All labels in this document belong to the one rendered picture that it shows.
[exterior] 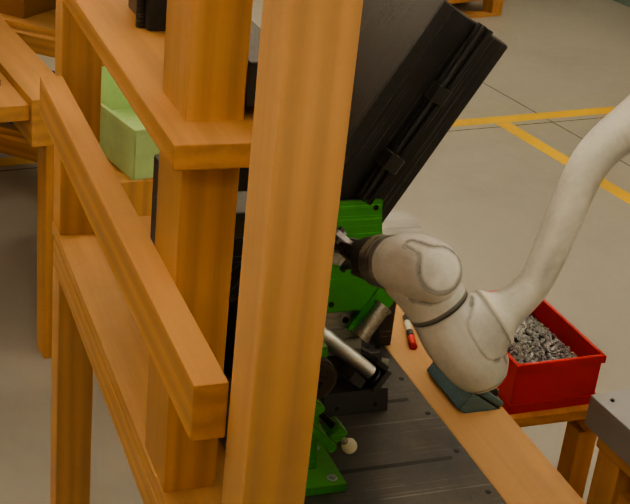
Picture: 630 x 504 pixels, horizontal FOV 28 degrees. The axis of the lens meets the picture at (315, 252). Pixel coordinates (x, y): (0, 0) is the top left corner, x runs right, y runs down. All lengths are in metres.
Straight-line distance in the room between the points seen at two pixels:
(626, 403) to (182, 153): 1.14
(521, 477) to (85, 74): 1.32
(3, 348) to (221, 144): 2.60
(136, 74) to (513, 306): 0.70
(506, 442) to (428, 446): 0.15
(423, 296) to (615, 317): 3.08
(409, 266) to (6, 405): 2.29
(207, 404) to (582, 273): 3.66
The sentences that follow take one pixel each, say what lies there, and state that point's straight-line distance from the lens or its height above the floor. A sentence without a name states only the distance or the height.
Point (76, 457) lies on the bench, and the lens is 3.33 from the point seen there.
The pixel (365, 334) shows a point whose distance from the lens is 2.32.
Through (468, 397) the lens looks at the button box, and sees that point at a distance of 2.40.
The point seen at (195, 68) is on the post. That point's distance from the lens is 1.81.
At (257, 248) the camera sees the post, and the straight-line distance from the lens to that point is 1.53.
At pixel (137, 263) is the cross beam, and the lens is 2.00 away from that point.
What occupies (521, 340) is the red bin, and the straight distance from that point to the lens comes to 2.73.
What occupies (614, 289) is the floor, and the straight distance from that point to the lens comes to 5.17.
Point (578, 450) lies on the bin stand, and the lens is 2.77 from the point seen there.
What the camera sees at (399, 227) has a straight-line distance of 2.57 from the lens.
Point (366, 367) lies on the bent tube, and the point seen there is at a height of 0.99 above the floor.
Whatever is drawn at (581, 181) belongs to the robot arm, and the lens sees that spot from 1.99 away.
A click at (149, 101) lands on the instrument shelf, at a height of 1.54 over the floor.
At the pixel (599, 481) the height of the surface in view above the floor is 0.74.
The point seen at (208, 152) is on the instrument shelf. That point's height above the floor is 1.53.
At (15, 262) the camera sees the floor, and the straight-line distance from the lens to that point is 4.85.
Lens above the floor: 2.17
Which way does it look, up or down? 25 degrees down
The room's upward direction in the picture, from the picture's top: 6 degrees clockwise
